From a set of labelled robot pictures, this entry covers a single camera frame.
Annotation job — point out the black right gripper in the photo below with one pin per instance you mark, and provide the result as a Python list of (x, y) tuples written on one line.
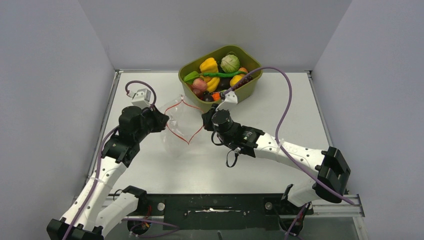
[(207, 117)]

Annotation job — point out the yellow toy bell pepper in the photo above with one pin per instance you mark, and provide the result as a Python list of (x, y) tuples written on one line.
[(209, 66)]

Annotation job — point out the clear zip bag orange zipper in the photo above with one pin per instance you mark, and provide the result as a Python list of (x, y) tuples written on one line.
[(184, 130)]

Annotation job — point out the green toy chili pepper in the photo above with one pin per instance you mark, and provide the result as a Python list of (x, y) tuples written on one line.
[(222, 75)]

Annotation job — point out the green toy cabbage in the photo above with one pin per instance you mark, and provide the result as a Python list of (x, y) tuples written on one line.
[(230, 63)]

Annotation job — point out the dark red toy fruit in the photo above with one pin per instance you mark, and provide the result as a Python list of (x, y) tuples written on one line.
[(198, 93)]

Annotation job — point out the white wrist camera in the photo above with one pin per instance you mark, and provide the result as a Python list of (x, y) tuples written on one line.
[(229, 102), (141, 98)]

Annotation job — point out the pink toy peach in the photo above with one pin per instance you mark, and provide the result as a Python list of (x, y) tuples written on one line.
[(200, 85)]

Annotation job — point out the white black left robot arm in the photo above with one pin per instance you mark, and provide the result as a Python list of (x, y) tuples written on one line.
[(86, 219)]

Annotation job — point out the yellow toy banana bunch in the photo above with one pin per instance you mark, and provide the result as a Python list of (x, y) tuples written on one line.
[(212, 83)]

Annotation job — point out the olive green plastic bin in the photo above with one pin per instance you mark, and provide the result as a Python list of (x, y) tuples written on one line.
[(246, 61)]

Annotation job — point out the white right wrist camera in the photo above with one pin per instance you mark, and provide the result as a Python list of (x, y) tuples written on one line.
[(229, 102)]

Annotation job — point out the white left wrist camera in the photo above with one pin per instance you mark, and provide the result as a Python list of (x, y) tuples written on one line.
[(141, 98)]

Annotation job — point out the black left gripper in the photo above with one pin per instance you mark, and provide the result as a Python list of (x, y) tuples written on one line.
[(160, 119)]

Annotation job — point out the dark purple toy grapes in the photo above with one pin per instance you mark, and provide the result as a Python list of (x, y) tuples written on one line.
[(242, 82)]

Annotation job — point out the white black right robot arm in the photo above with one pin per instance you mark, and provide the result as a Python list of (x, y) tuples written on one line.
[(327, 170)]

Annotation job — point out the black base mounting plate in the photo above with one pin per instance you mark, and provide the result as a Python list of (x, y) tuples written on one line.
[(266, 211)]

